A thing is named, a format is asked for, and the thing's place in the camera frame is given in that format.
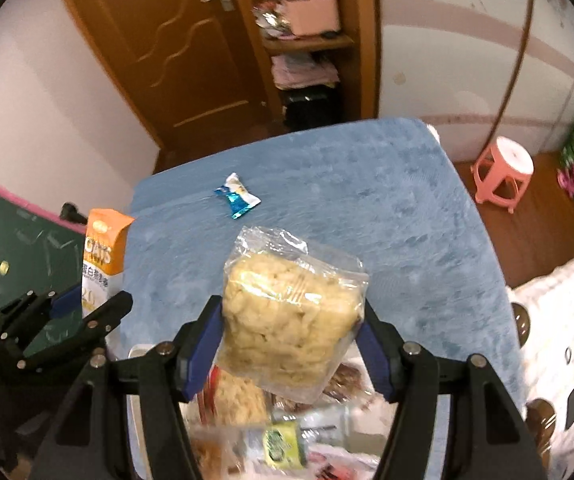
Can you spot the black easel knob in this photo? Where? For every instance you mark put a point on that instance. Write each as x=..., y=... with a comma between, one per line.
x=73, y=211

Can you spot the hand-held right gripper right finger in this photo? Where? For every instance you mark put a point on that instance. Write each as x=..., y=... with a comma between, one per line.
x=374, y=355

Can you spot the folded pink cloth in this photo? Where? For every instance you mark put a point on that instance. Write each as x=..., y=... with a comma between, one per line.
x=304, y=71

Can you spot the green snack packet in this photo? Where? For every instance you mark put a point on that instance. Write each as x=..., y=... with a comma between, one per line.
x=282, y=442

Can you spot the blue velvet tablecloth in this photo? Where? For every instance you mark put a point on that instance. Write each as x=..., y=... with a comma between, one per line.
x=367, y=210

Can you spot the green chalkboard with pink frame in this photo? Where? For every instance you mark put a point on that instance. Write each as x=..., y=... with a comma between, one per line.
x=17, y=240

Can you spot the clear packet of yellow crackers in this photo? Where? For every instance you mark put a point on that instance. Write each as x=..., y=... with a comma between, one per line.
x=287, y=320

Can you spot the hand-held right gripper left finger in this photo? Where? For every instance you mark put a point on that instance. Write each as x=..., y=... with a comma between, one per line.
x=202, y=350

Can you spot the pale blue wardrobe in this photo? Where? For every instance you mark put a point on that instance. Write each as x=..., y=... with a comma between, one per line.
x=442, y=60

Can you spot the brown round knob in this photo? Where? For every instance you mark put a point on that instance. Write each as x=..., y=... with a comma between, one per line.
x=540, y=422
x=520, y=324

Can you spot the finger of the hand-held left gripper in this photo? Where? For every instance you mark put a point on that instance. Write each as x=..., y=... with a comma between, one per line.
x=112, y=310
x=67, y=302

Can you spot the pink plastic stool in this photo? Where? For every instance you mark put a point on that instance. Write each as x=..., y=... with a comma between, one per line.
x=509, y=157

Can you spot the clear packet of brown snacks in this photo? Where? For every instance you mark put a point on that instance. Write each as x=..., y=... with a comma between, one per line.
x=347, y=377

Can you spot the orange and white oat packet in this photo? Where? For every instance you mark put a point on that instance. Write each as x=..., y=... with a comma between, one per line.
x=104, y=260

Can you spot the blue candy wrapper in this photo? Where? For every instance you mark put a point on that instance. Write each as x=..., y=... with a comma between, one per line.
x=237, y=195

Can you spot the brown wooden shelf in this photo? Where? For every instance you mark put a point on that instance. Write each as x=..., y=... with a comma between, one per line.
x=362, y=35

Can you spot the pile of shiny wrappers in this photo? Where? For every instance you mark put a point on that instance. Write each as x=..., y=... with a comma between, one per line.
x=272, y=20

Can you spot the white plastic box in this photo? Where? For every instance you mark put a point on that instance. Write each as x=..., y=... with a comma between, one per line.
x=134, y=410

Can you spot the brown wooden door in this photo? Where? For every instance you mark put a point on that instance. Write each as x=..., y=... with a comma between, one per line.
x=167, y=35

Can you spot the black box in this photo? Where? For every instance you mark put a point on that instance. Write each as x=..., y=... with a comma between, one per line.
x=312, y=110

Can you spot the red-edged rice cracker packet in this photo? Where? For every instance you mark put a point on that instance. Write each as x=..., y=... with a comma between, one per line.
x=239, y=400

